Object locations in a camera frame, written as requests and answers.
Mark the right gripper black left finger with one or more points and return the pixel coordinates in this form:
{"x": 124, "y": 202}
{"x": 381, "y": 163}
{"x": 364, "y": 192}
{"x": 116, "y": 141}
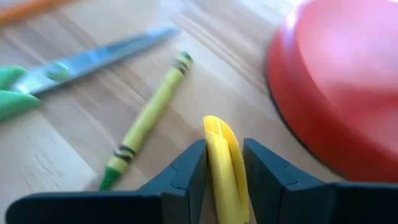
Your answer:
{"x": 174, "y": 199}

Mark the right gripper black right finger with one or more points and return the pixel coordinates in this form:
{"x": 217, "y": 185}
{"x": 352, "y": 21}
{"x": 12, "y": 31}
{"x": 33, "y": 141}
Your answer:
{"x": 280, "y": 193}

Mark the yellow highlighter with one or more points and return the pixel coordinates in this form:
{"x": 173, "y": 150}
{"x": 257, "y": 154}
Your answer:
{"x": 222, "y": 174}

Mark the yellow-green crayon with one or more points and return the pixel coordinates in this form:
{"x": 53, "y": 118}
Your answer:
{"x": 149, "y": 115}

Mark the orange pencil with pink eraser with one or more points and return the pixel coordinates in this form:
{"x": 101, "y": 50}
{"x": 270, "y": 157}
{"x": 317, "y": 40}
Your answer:
{"x": 18, "y": 12}

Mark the red desk lamp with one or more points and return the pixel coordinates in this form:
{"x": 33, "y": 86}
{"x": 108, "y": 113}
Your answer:
{"x": 335, "y": 93}

